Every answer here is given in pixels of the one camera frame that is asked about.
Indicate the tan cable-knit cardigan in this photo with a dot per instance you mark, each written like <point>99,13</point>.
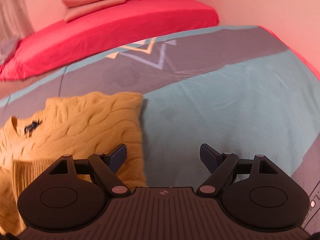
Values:
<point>79,126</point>

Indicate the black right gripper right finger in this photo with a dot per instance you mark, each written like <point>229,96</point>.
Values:
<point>255,193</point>

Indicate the blue grey patterned bedsheet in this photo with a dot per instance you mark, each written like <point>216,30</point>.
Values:
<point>238,89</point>

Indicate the crumpled grey blue cloth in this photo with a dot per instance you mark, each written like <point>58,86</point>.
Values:
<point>8,48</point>

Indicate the pink pillow lower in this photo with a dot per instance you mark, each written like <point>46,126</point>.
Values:
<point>83,10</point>

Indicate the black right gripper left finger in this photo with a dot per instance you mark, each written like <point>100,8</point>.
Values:
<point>71,193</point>

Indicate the red bed cover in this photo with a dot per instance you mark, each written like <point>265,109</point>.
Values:
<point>63,43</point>

